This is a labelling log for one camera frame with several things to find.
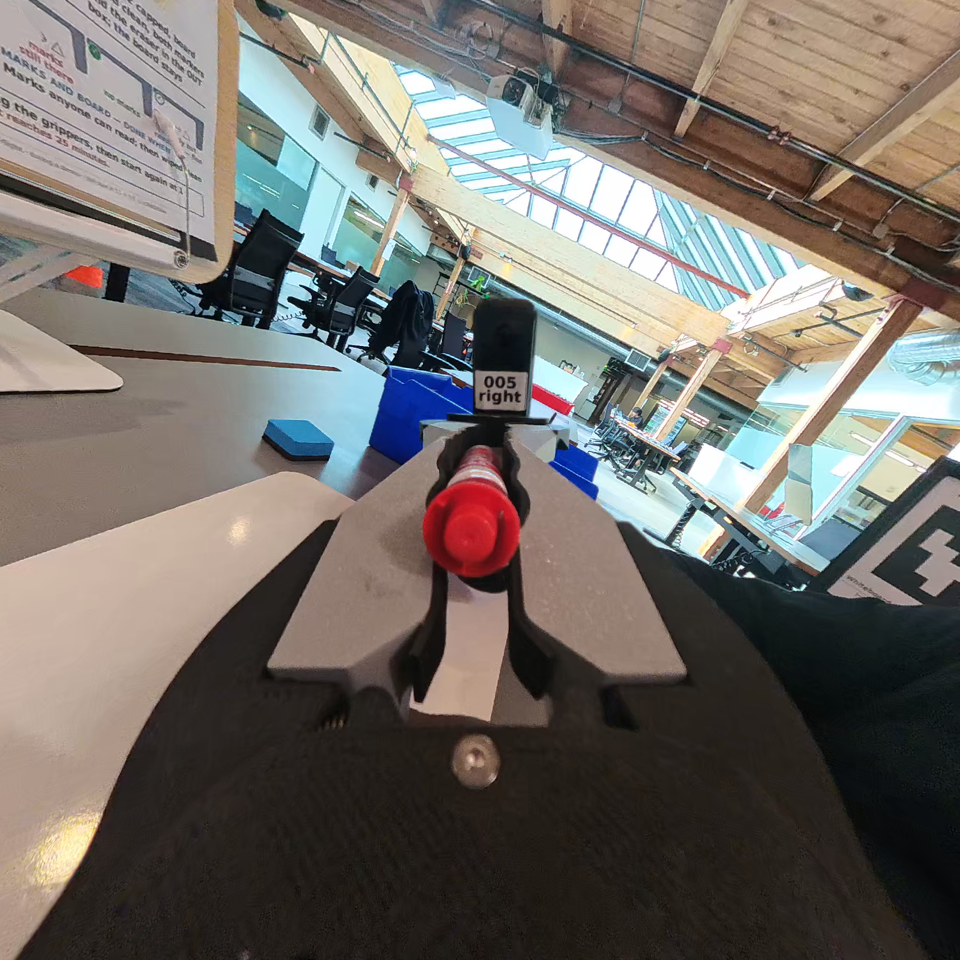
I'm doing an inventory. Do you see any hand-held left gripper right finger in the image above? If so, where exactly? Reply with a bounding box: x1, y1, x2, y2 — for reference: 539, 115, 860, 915
504, 437, 689, 701

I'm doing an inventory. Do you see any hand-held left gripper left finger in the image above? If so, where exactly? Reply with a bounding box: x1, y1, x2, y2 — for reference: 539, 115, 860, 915
267, 437, 453, 706

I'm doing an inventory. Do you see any red dry erase marker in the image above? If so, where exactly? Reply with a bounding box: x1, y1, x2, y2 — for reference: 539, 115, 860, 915
457, 444, 511, 496

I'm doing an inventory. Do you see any red marker cap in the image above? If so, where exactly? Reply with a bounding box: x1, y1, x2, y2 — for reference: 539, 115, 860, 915
422, 486, 521, 579

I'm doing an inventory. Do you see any blue whiteboard eraser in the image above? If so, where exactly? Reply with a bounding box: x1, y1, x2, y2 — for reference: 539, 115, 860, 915
262, 418, 335, 461

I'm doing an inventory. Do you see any white whiteboard sheet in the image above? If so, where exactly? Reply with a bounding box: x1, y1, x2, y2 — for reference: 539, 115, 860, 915
0, 471, 511, 960

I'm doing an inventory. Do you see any blue plastic bin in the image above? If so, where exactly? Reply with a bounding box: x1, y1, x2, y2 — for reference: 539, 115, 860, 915
369, 366, 601, 502

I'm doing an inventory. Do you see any white panel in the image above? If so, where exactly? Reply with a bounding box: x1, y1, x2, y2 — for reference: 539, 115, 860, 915
528, 356, 590, 412

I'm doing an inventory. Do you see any long wooden desk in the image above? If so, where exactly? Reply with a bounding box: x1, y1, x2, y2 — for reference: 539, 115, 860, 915
615, 420, 684, 492

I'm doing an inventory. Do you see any black jacket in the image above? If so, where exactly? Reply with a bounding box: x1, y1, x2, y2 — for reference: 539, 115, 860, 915
367, 281, 436, 369

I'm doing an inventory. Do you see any standing desk with black legs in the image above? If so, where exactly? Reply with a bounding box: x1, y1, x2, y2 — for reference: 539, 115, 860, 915
671, 465, 830, 579

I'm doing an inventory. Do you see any framed fiducial marker sign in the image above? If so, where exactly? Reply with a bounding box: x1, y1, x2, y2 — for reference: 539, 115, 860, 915
806, 457, 960, 609

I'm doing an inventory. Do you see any instruction sign board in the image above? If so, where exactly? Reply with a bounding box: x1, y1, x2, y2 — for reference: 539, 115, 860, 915
0, 0, 241, 285

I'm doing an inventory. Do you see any wooden support post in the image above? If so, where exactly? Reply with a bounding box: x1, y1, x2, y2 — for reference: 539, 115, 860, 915
738, 296, 924, 519
652, 341, 725, 444

